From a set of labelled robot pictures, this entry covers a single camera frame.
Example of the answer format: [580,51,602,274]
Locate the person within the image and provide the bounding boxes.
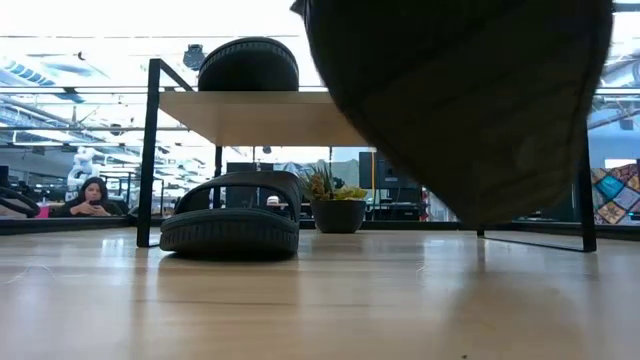
[59,176,126,218]

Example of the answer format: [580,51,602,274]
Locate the white humanoid robot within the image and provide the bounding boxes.
[66,146,104,194]

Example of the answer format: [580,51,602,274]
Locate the black metal table frame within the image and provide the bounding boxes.
[0,215,640,237]

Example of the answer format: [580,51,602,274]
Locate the colourful patchwork quilt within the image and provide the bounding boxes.
[591,162,640,226]

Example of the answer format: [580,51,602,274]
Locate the black rubber slide sandal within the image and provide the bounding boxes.
[289,0,615,231]
[197,36,300,93]
[159,170,303,259]

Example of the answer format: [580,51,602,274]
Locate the potted green succulent plant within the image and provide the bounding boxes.
[299,167,369,235]

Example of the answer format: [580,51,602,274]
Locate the wooden shelf with black frame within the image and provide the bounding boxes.
[137,58,599,254]

